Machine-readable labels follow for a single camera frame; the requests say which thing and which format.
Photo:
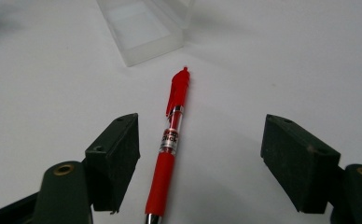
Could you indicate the red pen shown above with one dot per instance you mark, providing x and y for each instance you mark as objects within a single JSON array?
[{"x": 169, "y": 140}]

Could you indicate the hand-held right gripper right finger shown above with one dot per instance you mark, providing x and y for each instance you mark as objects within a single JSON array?
[{"x": 300, "y": 161}]

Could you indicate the clear plastic box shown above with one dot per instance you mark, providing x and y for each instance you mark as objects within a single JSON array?
[{"x": 145, "y": 28}]

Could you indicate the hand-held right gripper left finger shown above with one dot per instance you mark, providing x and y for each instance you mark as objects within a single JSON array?
[{"x": 114, "y": 161}]

